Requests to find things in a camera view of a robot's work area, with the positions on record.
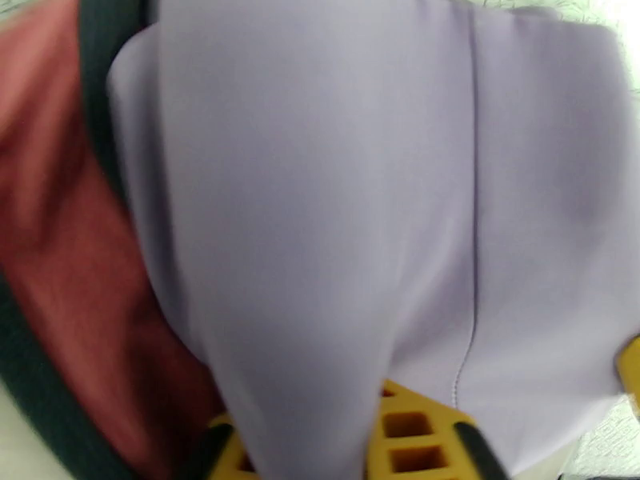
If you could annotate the lilac garment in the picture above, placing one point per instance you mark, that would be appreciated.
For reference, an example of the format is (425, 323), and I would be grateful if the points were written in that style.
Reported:
(325, 193)

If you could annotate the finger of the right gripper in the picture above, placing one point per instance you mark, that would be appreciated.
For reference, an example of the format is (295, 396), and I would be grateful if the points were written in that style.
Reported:
(631, 366)

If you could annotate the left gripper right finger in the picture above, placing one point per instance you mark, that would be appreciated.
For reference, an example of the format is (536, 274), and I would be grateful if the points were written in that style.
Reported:
(415, 433)

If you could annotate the red tank top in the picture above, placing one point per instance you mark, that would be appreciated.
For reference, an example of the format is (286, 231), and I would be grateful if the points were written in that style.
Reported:
(60, 218)

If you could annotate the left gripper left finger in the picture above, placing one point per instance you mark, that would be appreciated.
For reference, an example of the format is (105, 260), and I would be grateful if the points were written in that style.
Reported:
(225, 453)

